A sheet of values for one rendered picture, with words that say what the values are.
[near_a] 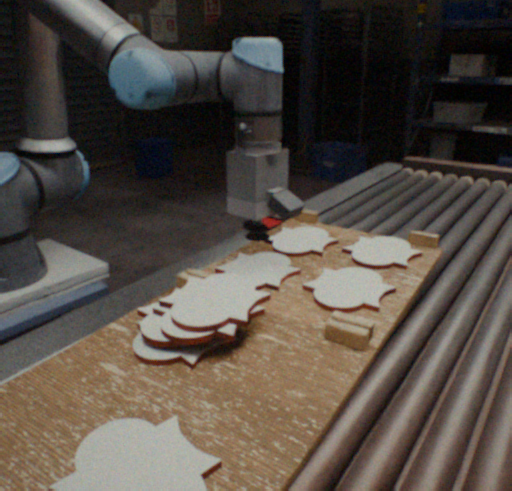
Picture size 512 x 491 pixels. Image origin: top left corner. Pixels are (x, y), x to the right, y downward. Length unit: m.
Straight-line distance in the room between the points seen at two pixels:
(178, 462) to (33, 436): 0.16
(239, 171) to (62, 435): 0.44
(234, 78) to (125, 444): 0.50
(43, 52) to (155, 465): 0.74
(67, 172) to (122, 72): 0.41
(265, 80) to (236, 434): 0.48
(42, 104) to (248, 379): 0.65
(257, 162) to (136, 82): 0.21
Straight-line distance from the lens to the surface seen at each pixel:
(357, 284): 0.79
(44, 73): 0.98
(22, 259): 0.96
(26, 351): 0.74
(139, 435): 0.52
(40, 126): 1.00
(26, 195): 0.96
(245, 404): 0.56
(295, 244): 0.94
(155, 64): 0.64
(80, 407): 0.59
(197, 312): 0.61
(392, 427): 0.57
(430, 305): 0.82
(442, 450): 0.57
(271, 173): 0.75
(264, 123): 0.72
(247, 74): 0.72
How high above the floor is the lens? 1.30
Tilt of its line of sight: 21 degrees down
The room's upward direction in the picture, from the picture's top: straight up
